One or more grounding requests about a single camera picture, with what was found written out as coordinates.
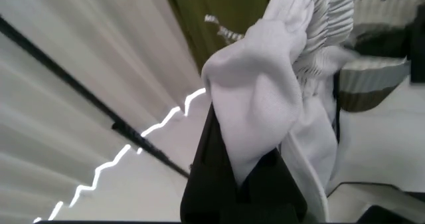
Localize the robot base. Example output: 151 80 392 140
326 181 425 224

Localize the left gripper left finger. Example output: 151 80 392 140
180 102 240 223

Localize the white curtain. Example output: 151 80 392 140
0 0 207 223

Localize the pale grey garment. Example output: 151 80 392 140
201 0 361 223

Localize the green printed shirt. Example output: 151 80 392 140
161 0 277 74

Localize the black clothes rack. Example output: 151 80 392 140
0 15 191 179

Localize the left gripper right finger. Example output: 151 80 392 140
237 147 308 223

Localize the white laundry basket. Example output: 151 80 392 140
337 0 422 114

